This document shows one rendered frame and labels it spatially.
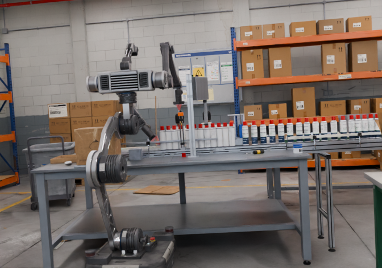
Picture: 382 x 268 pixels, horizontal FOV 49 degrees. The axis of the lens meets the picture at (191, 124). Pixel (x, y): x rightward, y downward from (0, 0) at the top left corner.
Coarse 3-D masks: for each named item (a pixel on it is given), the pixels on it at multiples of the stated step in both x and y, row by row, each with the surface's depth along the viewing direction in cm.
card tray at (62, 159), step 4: (60, 156) 369; (64, 156) 371; (68, 156) 371; (72, 156) 370; (52, 160) 345; (56, 160) 345; (60, 160) 345; (64, 160) 345; (68, 160) 345; (72, 160) 345
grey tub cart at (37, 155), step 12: (36, 144) 602; (48, 144) 605; (60, 144) 608; (72, 144) 569; (36, 156) 531; (48, 156) 533; (48, 180) 536; (60, 180) 539; (72, 180) 574; (36, 192) 535; (48, 192) 538; (60, 192) 541; (72, 192) 559; (36, 204) 540
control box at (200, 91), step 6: (192, 78) 334; (198, 78) 335; (204, 78) 342; (192, 84) 335; (198, 84) 335; (204, 84) 342; (192, 90) 335; (198, 90) 335; (204, 90) 341; (192, 96) 336; (198, 96) 335; (204, 96) 341
